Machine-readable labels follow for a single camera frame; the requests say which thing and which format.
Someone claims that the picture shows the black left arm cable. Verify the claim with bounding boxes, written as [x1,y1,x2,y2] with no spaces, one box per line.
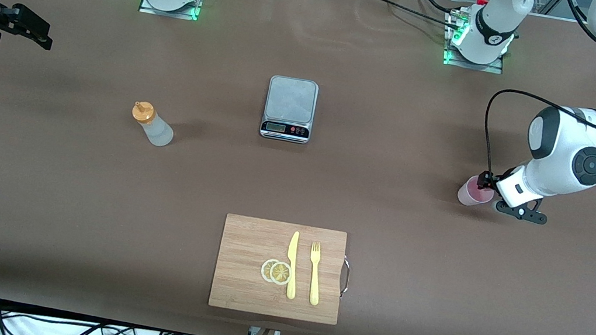
[476,0,596,195]

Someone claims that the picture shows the yellow plastic fork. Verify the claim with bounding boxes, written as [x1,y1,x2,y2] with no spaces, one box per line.
[303,241,328,306]

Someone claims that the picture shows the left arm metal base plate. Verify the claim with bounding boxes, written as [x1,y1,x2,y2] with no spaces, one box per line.
[441,10,511,75]

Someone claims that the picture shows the silver digital kitchen scale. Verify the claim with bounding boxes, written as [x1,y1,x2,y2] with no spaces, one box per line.
[259,73,321,146]

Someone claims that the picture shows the brown table cover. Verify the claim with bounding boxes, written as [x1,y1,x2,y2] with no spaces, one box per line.
[0,0,596,335]

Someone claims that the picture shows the black base supply cable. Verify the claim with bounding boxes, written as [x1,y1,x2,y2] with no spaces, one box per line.
[351,0,468,31]

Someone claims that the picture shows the bamboo cutting board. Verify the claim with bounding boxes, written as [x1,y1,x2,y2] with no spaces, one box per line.
[208,212,352,326]

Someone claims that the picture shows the whole lemon slice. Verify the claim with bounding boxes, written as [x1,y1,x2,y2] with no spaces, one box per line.
[268,260,294,287]

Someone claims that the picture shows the pink plastic cup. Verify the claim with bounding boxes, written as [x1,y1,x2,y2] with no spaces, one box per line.
[456,172,497,210]

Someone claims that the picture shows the yellow plastic knife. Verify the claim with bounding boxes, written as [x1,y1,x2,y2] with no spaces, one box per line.
[280,230,305,301]

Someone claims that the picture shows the metal cutting board handle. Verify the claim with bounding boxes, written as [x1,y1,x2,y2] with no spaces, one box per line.
[337,255,354,299]

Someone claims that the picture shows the clear sauce bottle orange cap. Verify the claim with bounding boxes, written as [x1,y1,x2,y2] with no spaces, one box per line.
[127,100,178,149]

